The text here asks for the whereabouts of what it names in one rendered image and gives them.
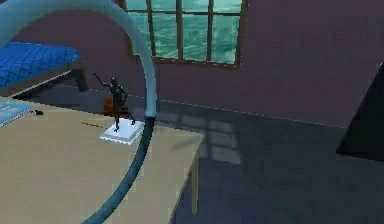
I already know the black figure statue white base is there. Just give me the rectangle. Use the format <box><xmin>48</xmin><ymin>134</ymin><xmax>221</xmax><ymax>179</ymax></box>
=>
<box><xmin>92</xmin><ymin>71</ymin><xmax>146</xmax><ymax>146</ymax></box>

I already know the brown framed window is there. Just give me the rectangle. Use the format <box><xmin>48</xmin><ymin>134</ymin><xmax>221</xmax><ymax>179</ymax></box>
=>
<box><xmin>117</xmin><ymin>0</ymin><xmax>250</xmax><ymax>69</ymax></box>

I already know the brown wooden box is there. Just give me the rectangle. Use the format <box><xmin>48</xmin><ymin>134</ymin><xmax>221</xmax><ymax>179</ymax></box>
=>
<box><xmin>103</xmin><ymin>97</ymin><xmax>130</xmax><ymax>118</ymax></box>

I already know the brown pencil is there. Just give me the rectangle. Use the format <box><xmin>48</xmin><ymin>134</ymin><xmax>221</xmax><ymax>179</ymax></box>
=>
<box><xmin>80</xmin><ymin>121</ymin><xmax>104</xmax><ymax>129</ymax></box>

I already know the tan wooden table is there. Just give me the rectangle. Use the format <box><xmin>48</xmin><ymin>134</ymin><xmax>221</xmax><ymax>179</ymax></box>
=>
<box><xmin>0</xmin><ymin>96</ymin><xmax>205</xmax><ymax>224</ymax></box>

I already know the bed with blue quilt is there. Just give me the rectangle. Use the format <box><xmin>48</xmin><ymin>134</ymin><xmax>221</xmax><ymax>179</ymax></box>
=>
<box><xmin>0</xmin><ymin>41</ymin><xmax>90</xmax><ymax>99</ymax></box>

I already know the black furniture panel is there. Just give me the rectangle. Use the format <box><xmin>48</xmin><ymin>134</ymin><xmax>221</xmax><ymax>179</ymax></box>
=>
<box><xmin>335</xmin><ymin>61</ymin><xmax>384</xmax><ymax>163</ymax></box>

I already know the light blue book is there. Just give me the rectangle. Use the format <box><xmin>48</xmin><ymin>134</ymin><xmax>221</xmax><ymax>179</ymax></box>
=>
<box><xmin>0</xmin><ymin>101</ymin><xmax>35</xmax><ymax>128</ymax></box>

